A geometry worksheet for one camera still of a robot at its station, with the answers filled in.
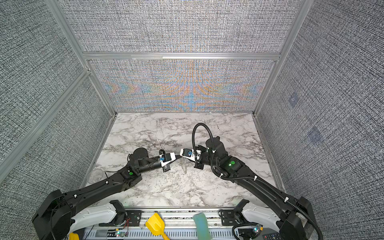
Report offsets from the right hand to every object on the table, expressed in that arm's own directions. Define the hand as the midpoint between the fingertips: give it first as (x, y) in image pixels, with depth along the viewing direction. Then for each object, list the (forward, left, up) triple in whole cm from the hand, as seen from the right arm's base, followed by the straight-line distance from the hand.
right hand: (186, 151), depth 73 cm
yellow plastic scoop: (-27, +15, -21) cm, 38 cm away
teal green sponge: (-28, -7, -23) cm, 37 cm away
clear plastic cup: (-4, +54, -20) cm, 57 cm away
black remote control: (-32, -42, -23) cm, 57 cm away
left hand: (-2, +3, 0) cm, 3 cm away
